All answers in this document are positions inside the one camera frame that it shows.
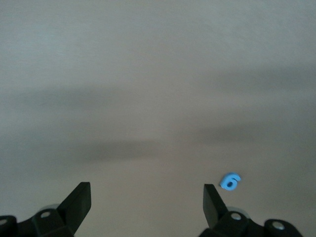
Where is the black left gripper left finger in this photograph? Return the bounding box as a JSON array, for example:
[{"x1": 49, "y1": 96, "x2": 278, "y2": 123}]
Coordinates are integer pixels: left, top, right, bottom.
[{"x1": 0, "y1": 182, "x2": 92, "y2": 237}]

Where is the blue foam letter g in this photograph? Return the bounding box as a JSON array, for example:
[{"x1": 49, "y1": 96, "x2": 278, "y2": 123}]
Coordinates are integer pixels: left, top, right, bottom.
[{"x1": 219, "y1": 172, "x2": 241, "y2": 192}]

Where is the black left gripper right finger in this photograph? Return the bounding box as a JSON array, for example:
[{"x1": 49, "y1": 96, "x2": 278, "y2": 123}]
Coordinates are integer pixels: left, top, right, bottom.
[{"x1": 198, "y1": 184, "x2": 303, "y2": 237}]

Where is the brown table mat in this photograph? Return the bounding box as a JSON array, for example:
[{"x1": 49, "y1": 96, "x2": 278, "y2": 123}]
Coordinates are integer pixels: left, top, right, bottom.
[{"x1": 0, "y1": 0, "x2": 316, "y2": 237}]

